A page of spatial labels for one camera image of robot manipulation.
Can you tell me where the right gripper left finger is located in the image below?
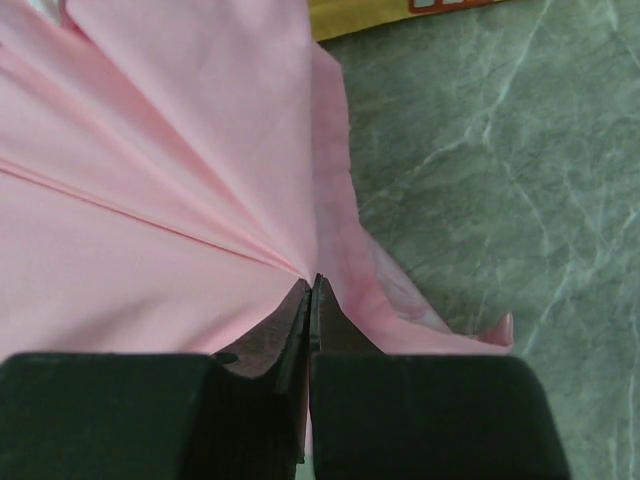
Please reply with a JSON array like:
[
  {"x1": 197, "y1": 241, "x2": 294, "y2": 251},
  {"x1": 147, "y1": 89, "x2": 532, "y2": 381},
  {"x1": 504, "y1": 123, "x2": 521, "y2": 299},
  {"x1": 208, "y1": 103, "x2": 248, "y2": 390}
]
[{"x1": 213, "y1": 280, "x2": 311, "y2": 465}]

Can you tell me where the pink satin pillowcase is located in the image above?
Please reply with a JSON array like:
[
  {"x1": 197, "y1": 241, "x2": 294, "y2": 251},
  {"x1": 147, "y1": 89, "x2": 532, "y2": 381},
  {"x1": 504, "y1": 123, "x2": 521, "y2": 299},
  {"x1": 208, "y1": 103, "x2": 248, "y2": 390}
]
[{"x1": 1, "y1": 1, "x2": 513, "y2": 356}]

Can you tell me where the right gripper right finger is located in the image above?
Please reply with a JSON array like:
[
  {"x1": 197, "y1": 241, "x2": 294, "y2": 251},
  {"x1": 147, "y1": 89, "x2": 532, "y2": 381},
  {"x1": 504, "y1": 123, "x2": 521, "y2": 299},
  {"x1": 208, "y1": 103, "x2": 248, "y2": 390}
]
[{"x1": 309, "y1": 274, "x2": 382, "y2": 355}]

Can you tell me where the yellow cartoon vehicle pillow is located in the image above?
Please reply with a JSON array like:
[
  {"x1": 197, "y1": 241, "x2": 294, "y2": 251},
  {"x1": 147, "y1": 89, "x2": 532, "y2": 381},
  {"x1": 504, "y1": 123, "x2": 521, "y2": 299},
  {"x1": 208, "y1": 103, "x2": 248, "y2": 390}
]
[{"x1": 308, "y1": 0, "x2": 501, "y2": 41}]

